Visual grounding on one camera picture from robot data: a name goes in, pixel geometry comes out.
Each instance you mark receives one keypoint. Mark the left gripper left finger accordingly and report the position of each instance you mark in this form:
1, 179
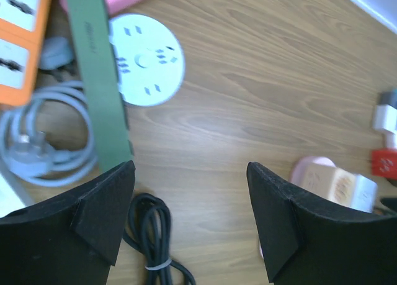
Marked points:
72, 238

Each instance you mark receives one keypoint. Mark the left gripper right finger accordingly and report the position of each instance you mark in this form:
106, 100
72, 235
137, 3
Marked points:
306, 239

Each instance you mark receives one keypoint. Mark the white grey cube plug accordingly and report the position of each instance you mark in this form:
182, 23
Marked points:
365, 194

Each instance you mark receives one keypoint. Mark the orange power strip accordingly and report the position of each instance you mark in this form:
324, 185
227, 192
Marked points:
23, 25

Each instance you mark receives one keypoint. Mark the blue round socket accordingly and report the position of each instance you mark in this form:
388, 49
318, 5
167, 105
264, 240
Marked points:
149, 58

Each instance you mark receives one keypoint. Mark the green power strip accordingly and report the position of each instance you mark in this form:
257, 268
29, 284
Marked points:
90, 30

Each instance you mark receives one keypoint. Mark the pink round socket with cable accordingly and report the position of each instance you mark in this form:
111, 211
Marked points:
314, 174

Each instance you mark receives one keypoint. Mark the red cube plug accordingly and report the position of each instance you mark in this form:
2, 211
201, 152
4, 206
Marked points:
383, 162

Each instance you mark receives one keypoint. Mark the white power strip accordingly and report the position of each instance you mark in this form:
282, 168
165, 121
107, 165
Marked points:
13, 196

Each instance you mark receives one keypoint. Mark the beige cube plug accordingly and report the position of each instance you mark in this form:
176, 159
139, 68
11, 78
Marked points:
342, 189

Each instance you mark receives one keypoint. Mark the small white cube plug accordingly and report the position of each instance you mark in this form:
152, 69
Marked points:
390, 141

